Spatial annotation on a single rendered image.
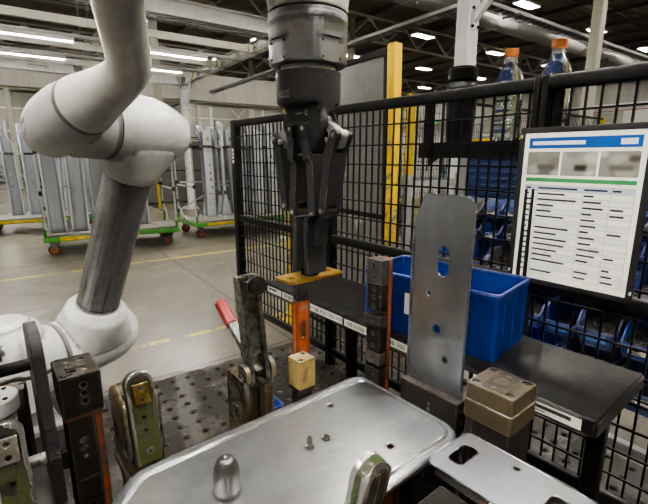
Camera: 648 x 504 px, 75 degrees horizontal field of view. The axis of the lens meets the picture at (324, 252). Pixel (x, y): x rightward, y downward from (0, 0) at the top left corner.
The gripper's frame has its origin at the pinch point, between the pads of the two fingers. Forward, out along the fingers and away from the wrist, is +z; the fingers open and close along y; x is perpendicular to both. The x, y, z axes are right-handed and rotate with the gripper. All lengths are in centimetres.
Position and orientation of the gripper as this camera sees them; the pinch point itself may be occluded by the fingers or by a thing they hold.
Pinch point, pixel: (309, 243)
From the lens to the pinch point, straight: 53.3
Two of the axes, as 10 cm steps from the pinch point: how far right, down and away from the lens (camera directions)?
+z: 0.0, 9.8, 2.2
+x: 7.7, -1.4, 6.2
